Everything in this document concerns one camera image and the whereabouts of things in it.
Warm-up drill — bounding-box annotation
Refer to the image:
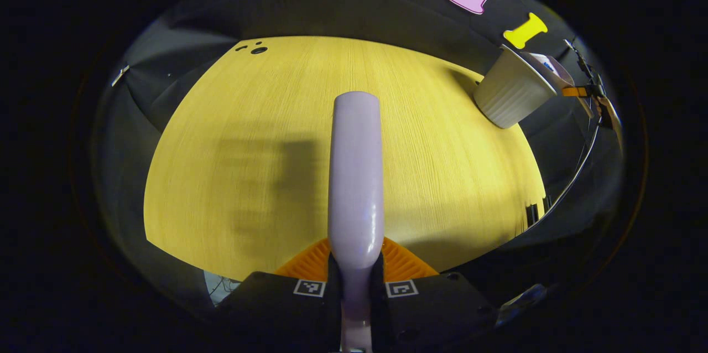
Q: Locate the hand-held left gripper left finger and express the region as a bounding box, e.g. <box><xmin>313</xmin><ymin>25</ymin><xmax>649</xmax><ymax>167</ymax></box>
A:
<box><xmin>220</xmin><ymin>238</ymin><xmax>342</xmax><ymax>353</ymax></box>

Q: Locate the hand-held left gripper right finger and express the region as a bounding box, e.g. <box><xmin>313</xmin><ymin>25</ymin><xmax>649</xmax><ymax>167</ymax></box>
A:
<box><xmin>369</xmin><ymin>236</ymin><xmax>498</xmax><ymax>353</ymax></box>

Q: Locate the white ribbed garbage bin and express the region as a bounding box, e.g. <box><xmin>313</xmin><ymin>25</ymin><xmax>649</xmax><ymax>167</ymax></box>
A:
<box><xmin>473</xmin><ymin>44</ymin><xmax>558</xmax><ymax>129</ymax></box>

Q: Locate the wooden desktop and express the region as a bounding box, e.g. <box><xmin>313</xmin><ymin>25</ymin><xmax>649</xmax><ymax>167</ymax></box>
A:
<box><xmin>144</xmin><ymin>36</ymin><xmax>547</xmax><ymax>282</ymax></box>

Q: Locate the black backdrop cloth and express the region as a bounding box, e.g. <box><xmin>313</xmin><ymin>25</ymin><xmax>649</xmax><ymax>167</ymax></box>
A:
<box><xmin>91</xmin><ymin>0</ymin><xmax>627</xmax><ymax>309</ymax></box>

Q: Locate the thin dark cable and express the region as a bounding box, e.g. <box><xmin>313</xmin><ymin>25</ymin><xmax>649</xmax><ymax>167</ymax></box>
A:
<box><xmin>520</xmin><ymin>120</ymin><xmax>603</xmax><ymax>233</ymax></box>

